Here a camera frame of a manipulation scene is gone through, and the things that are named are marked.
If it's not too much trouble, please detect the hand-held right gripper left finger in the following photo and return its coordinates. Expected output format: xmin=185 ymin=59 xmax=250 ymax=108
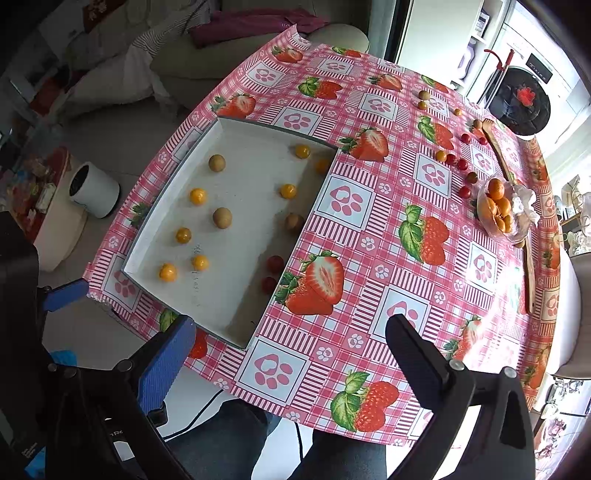
xmin=60 ymin=315 xmax=198 ymax=480

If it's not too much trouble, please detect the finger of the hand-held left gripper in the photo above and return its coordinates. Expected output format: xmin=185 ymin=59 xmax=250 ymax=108
xmin=41 ymin=279 xmax=89 ymax=312

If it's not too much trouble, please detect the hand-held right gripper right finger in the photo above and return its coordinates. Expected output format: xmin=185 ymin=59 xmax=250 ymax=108
xmin=386 ymin=314 xmax=537 ymax=480

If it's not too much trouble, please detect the white tray with grey rim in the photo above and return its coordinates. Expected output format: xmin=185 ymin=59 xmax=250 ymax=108
xmin=121 ymin=116 xmax=339 ymax=350

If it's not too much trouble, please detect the oval coffee table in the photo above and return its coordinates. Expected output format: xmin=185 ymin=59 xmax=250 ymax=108
xmin=9 ymin=148 xmax=88 ymax=273

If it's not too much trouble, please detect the person's left leg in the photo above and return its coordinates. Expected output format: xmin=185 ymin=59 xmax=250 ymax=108
xmin=164 ymin=399 xmax=282 ymax=480

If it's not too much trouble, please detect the person's leg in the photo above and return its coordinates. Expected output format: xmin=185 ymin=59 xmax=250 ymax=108
xmin=286 ymin=429 xmax=389 ymax=480
xmin=164 ymin=399 xmax=282 ymax=480

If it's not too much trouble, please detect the white cylindrical bin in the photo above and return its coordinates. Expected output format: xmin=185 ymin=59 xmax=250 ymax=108
xmin=68 ymin=161 xmax=121 ymax=219

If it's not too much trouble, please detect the red checked strawberry tablecloth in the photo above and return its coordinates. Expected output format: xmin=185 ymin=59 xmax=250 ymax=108
xmin=83 ymin=23 xmax=566 ymax=448

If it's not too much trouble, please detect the person's right leg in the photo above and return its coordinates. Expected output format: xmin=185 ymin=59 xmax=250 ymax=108
xmin=286 ymin=429 xmax=389 ymax=480

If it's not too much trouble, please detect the long wooden stick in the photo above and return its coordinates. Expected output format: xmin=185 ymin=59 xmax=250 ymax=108
xmin=515 ymin=222 xmax=536 ymax=315

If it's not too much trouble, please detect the clear plastic bag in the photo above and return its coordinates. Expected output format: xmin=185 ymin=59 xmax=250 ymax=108
xmin=475 ymin=176 xmax=540 ymax=243

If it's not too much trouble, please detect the white cloth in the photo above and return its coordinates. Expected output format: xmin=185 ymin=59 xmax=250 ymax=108
xmin=60 ymin=44 xmax=171 ymax=121

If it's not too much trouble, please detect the long wooden spatula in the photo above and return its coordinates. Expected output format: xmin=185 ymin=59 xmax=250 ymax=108
xmin=482 ymin=119 xmax=515 ymax=183

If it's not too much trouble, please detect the olive green sofa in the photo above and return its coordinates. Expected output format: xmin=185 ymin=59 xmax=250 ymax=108
xmin=150 ymin=21 xmax=370 ymax=112

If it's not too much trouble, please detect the white washing machine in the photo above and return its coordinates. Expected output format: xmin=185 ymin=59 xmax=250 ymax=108
xmin=487 ymin=23 xmax=583 ymax=139

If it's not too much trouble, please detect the striped blanket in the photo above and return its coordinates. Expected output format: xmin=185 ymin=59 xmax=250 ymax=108
xmin=129 ymin=0 xmax=204 ymax=61

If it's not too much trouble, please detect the purple cloth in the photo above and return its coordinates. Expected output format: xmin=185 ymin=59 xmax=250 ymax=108
xmin=191 ymin=7 xmax=331 ymax=49

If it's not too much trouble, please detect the white shelf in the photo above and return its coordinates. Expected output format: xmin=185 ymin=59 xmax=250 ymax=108
xmin=455 ymin=0 xmax=513 ymax=88

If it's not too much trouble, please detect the black cable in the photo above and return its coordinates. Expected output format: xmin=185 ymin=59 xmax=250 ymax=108
xmin=157 ymin=390 xmax=225 ymax=441

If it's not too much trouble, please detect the red mop handle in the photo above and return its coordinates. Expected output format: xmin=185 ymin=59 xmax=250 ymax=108
xmin=480 ymin=46 xmax=515 ymax=107

